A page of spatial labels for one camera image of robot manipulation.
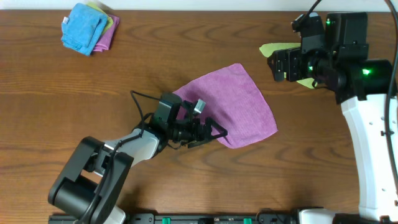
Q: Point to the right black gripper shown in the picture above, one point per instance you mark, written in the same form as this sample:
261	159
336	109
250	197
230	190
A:
293	56

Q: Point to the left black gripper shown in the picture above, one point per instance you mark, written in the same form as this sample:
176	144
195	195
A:
197	139

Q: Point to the purple microfiber cloth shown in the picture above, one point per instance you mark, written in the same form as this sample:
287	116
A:
234	101

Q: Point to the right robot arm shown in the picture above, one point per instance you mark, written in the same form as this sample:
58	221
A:
334	53

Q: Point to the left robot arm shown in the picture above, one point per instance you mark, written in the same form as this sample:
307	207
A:
89	185

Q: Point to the crumpled green cloth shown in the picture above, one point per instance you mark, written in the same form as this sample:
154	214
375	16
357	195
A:
268	49

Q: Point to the folded purple cloth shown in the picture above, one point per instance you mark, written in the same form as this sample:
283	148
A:
106	39

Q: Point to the folded blue cloth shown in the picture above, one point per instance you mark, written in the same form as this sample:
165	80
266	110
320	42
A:
82	28

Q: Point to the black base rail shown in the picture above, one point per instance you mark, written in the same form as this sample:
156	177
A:
262	218

